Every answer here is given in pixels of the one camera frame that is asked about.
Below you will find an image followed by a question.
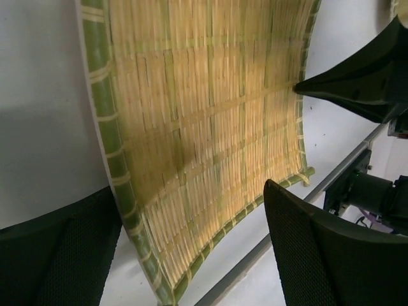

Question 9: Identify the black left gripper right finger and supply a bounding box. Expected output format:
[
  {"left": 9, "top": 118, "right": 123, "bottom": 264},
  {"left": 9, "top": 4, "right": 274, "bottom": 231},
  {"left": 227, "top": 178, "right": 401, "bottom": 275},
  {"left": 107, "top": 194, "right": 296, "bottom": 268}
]
[{"left": 263, "top": 178, "right": 408, "bottom": 306}]

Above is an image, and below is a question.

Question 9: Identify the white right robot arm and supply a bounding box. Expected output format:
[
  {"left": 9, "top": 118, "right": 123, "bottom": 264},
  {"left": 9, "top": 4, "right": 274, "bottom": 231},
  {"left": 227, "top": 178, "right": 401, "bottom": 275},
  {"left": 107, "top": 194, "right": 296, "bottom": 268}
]
[{"left": 263, "top": 17, "right": 407, "bottom": 305}]

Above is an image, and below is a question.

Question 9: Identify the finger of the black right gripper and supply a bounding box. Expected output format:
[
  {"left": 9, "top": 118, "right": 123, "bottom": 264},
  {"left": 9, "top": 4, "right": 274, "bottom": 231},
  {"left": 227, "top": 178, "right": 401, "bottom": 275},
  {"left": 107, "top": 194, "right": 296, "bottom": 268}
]
[{"left": 294, "top": 17, "right": 407, "bottom": 123}]

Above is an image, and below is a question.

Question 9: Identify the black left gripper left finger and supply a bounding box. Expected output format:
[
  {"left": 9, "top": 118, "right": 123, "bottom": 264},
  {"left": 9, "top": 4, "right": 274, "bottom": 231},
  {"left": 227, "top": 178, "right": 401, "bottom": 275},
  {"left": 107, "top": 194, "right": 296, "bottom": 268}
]
[{"left": 1, "top": 187, "right": 122, "bottom": 306}]

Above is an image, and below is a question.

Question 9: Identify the square woven bamboo tray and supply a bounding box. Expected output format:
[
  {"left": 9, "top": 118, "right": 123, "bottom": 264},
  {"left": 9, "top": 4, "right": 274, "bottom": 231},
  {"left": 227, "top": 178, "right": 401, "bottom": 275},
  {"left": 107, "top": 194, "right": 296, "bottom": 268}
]
[{"left": 79, "top": 1, "right": 320, "bottom": 305}]

